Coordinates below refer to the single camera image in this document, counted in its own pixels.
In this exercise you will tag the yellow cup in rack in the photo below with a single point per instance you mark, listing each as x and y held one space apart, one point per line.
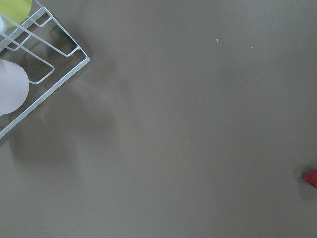
16 10

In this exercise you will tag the white wire cup rack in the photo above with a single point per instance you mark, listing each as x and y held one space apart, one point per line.
45 50

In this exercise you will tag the red strawberry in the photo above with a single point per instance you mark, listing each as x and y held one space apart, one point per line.
310 177

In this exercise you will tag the pink cup in rack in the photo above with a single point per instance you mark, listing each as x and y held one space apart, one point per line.
14 86

